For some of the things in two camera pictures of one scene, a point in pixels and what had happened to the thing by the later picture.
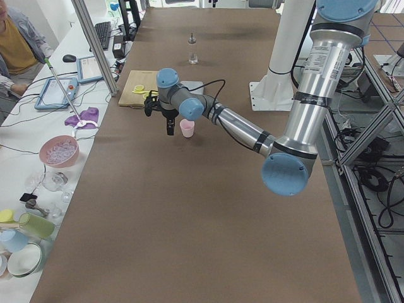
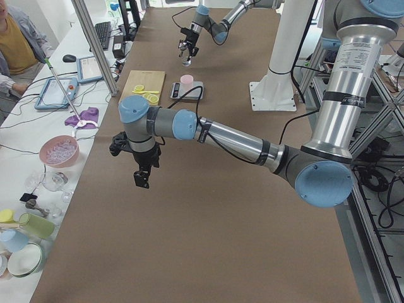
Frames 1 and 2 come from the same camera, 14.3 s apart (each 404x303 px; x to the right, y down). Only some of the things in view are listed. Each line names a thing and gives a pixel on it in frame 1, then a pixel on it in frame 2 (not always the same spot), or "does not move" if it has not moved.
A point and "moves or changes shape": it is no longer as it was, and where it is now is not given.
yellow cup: x=6 y=216 does not move
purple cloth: x=91 y=114 does not move
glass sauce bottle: x=193 y=58 moves or changes shape
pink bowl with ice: x=59 y=151 does not move
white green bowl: x=25 y=261 does not move
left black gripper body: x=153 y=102 → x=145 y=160
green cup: x=36 y=225 does not move
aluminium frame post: x=96 y=46 does not move
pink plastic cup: x=187 y=127 moves or changes shape
